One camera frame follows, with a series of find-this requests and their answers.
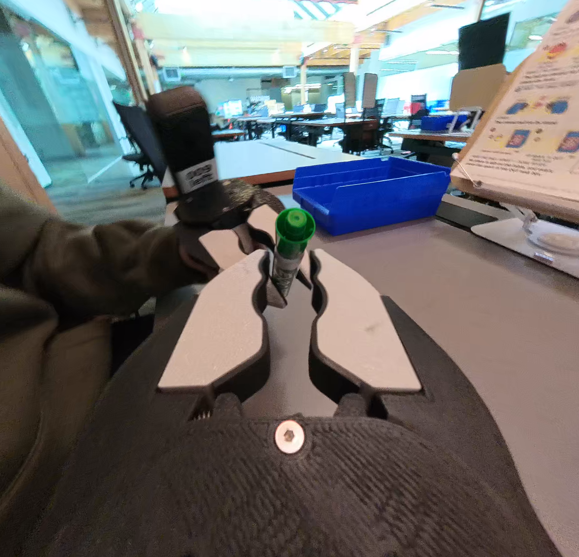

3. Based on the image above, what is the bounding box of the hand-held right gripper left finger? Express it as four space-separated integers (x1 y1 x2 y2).
157 249 272 404

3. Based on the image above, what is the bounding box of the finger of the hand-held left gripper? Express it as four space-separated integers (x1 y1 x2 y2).
198 228 249 274
246 205 280 251

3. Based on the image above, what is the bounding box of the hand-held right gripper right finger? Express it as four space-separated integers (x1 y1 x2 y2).
309 248 423 406

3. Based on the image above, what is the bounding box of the green dry erase marker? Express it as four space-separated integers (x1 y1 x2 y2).
271 208 316 297

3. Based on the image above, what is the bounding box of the person's left forearm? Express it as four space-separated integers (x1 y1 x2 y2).
0 182 222 322

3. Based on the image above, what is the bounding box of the black office chair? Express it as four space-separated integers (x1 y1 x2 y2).
112 100 168 191

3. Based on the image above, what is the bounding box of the white office desk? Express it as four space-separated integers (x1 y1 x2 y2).
160 138 362 200

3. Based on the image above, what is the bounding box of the blue plastic bin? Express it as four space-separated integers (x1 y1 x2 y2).
292 156 452 237
421 114 469 132

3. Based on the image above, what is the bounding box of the row of office desks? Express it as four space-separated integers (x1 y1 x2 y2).
210 93 471 155

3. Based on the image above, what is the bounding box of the white tablet stand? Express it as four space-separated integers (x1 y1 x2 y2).
470 202 579 279

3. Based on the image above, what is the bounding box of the person's torso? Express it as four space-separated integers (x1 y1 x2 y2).
0 286 118 521

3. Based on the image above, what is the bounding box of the white round pad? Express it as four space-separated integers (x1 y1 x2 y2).
527 231 579 252

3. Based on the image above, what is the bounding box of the cardboard panel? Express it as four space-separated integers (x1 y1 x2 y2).
449 63 508 112

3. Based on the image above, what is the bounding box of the printed instruction sheet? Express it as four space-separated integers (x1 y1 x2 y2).
450 0 579 202

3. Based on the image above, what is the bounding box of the black monitor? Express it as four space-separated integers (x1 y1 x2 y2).
458 12 511 71

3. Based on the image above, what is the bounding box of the wooden support post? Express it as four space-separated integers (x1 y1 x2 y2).
97 0 161 105

